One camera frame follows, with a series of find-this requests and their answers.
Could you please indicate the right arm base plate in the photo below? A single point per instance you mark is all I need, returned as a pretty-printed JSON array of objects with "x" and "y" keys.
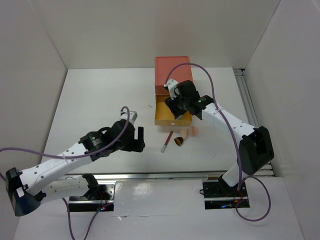
[{"x": 217, "y": 198}]

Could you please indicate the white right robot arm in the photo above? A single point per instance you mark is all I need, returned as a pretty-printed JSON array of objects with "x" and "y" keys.
[{"x": 253, "y": 144}]

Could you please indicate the beige teardrop makeup sponge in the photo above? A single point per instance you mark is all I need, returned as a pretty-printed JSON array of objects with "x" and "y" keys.
[{"x": 184, "y": 134}]

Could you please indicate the coral three-tier drawer organizer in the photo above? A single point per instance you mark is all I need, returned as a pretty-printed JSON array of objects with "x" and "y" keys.
[{"x": 163, "y": 66}]

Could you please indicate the yellow drawer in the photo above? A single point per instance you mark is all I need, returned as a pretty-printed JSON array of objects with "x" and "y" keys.
[{"x": 164, "y": 117}]

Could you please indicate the round beige powder puff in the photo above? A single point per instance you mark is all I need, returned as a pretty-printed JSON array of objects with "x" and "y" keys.
[{"x": 193, "y": 131}]

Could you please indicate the small black kabuki brush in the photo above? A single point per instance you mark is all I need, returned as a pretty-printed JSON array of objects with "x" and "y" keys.
[{"x": 179, "y": 141}]

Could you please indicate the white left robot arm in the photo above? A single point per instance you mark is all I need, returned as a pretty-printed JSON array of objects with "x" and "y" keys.
[{"x": 29, "y": 188}]

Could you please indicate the red lip gloss wand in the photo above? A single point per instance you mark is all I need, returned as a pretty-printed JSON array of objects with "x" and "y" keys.
[{"x": 166, "y": 142}]

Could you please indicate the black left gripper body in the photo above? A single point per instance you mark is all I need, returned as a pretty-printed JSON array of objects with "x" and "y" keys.
[{"x": 128, "y": 144}]

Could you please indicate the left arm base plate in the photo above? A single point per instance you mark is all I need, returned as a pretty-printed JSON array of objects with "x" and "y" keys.
[{"x": 103, "y": 200}]

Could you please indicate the aluminium front rail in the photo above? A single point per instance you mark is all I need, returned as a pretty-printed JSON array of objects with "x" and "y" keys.
[{"x": 190, "y": 175}]

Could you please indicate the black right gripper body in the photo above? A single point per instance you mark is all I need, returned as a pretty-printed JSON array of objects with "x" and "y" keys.
[{"x": 184, "y": 102}]

